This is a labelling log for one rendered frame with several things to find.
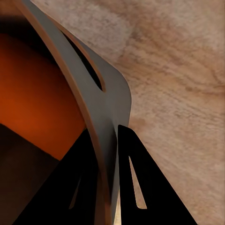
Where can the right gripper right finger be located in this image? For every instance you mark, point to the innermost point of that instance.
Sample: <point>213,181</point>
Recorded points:
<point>164,207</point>

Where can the can of soda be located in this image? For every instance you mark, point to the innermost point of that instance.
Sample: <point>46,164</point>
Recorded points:
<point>36,100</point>
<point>90,70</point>

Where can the trash can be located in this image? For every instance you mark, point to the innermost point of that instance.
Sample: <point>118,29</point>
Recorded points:
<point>24,167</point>

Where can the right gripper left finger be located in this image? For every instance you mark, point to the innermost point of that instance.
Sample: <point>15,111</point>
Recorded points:
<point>50,205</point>

